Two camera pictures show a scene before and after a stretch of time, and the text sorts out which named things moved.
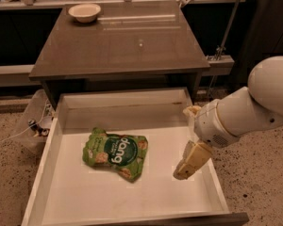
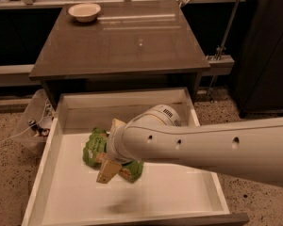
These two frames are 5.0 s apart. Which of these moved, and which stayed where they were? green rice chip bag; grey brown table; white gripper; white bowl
Moved: white gripper
Stayed: grey brown table; white bowl; green rice chip bag
